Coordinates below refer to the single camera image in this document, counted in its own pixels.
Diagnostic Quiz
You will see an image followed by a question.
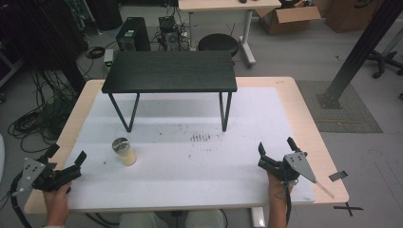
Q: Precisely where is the closed cardboard box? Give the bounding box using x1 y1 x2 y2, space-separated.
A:
325 0 387 34

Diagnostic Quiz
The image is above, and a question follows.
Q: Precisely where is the wooden desk with white leg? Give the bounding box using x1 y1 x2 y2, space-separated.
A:
178 0 282 67

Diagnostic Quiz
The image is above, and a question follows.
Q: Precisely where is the black computer tower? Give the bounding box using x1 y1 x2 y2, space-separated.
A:
115 16 152 52

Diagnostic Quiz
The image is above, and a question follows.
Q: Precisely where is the person's left hand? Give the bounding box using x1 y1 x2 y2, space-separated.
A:
42 182 73 214

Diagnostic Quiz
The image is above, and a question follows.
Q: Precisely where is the white table mat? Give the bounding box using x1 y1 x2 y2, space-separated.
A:
67 86 317 212

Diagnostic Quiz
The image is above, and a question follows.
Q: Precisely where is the thin beige strip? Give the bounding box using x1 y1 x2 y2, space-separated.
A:
315 180 336 200

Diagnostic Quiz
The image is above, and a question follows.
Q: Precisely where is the grey floor mat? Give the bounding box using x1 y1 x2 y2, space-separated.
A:
296 79 384 134

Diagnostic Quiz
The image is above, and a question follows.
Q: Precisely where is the black round stool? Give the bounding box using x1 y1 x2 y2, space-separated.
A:
197 32 240 59

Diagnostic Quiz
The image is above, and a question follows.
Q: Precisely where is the open computer case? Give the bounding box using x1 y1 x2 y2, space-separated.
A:
157 15 182 51

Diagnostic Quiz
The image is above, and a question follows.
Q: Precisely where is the person's right leg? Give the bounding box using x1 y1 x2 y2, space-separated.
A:
184 209 226 228

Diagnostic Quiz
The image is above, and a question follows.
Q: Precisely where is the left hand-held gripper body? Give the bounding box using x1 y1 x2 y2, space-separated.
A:
12 157 83 197

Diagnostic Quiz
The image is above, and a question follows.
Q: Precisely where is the bundle of black cables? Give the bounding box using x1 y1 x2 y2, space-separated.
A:
7 67 84 154

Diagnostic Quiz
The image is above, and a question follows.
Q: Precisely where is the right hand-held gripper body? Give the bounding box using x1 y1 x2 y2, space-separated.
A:
257 151 318 184

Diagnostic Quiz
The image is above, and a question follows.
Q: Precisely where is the black shelf with metal legs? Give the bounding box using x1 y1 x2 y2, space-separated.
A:
101 50 239 134

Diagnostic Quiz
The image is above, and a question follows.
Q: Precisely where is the white table leg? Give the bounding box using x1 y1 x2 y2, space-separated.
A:
251 206 266 228

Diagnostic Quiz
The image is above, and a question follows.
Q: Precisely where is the coiled black cable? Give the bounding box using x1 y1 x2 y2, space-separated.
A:
85 46 106 60

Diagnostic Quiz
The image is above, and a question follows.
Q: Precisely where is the black metal post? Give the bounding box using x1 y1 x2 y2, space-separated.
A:
316 0 403 110

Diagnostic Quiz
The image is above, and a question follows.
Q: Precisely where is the open cardboard box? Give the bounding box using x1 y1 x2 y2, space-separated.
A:
254 2 322 35

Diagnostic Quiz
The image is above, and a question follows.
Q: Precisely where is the glass jar with metal lid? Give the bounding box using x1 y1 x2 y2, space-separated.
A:
111 137 138 167

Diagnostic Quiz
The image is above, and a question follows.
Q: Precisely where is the small white device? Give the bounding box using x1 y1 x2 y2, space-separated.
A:
103 48 115 69

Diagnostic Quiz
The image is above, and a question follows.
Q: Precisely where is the person's right hand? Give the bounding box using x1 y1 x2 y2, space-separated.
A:
267 173 295 205

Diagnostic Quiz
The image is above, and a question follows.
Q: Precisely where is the dark curtain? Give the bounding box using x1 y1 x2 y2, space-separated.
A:
0 0 123 96

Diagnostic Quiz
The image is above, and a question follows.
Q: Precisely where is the right hand-held gripper cable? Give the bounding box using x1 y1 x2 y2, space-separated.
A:
284 184 293 226

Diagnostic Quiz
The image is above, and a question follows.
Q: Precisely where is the black office chair base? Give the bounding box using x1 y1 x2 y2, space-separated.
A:
366 49 403 80

